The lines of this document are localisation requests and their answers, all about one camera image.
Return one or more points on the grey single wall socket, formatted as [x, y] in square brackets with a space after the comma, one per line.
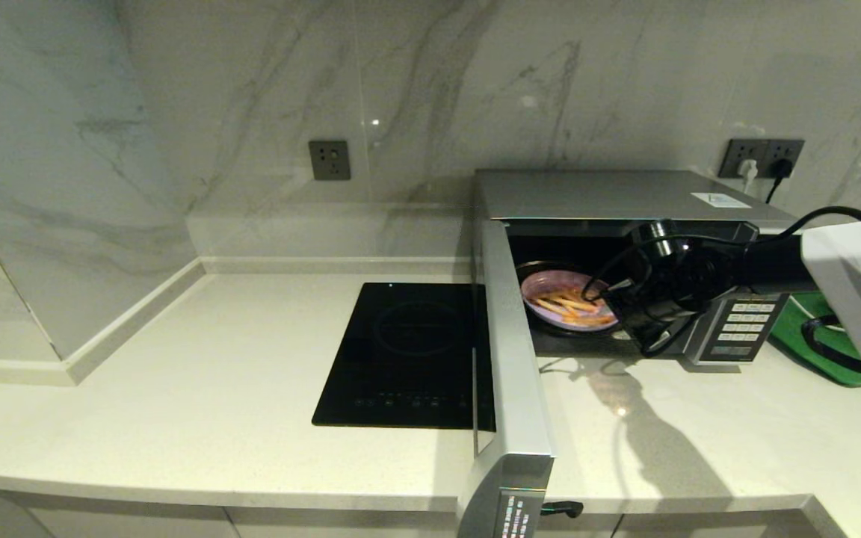
[329, 161]

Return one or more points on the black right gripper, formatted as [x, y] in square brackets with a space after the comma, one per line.
[670, 291]

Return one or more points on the purple plate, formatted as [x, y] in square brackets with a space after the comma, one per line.
[542, 284]

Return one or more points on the silver microwave oven body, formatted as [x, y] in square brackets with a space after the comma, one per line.
[587, 194]

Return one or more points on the black induction cooktop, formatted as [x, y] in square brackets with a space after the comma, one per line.
[400, 359]

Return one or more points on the white label sticker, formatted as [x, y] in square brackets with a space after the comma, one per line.
[718, 200]

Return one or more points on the green plastic tray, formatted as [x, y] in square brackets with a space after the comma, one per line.
[797, 336]

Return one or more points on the grey double wall socket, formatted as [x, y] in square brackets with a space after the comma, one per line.
[763, 149]

